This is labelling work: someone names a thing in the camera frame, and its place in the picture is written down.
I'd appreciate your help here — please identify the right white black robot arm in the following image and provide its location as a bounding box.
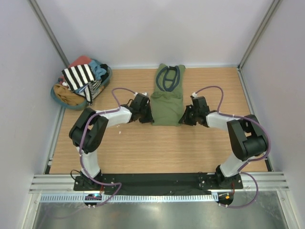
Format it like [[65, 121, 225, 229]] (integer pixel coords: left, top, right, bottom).
[[179, 95, 269, 189]]

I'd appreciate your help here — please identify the right aluminium corner post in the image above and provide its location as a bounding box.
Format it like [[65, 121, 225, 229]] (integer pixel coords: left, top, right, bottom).
[[237, 0, 283, 72]]

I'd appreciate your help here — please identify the aluminium front rail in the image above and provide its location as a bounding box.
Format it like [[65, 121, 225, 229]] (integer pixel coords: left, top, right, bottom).
[[30, 172, 288, 196]]

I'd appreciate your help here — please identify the red garment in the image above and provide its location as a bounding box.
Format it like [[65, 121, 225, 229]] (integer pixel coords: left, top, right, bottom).
[[69, 55, 92, 67]]

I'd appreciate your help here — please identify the green motorcycle tank top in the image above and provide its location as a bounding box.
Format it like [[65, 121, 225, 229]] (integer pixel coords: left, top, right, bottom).
[[150, 64, 185, 126]]

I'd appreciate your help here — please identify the teal laundry basket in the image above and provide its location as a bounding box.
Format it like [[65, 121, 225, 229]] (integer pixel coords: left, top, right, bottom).
[[51, 56, 112, 110]]

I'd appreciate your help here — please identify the black white striped top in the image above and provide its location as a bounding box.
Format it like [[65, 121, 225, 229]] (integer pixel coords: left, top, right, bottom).
[[62, 64, 96, 92]]

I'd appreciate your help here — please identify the narrow striped garment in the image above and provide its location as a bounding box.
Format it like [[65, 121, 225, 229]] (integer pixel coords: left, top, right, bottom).
[[79, 81, 102, 105]]

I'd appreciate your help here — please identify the perforated white cable duct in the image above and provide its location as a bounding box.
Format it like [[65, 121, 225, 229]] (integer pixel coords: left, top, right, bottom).
[[40, 193, 218, 203]]

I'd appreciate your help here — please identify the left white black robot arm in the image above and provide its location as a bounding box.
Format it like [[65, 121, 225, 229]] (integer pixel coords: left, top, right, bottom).
[[69, 93, 153, 191]]

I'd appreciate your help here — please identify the left aluminium corner post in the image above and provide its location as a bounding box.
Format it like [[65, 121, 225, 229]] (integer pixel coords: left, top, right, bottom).
[[28, 0, 70, 67]]

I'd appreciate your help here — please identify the teal blue garment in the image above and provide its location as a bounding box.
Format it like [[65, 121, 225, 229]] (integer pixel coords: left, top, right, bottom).
[[89, 59, 109, 81]]

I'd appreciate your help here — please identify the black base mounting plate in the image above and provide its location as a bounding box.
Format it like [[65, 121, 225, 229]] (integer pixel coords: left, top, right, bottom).
[[73, 172, 244, 197]]

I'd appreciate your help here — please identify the aluminium corner post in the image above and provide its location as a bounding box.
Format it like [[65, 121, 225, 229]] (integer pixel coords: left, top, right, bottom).
[[237, 0, 283, 72], [28, 0, 70, 67]]

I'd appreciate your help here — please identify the mustard yellow garment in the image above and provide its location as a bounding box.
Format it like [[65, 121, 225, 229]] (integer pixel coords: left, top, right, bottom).
[[53, 84, 85, 106]]

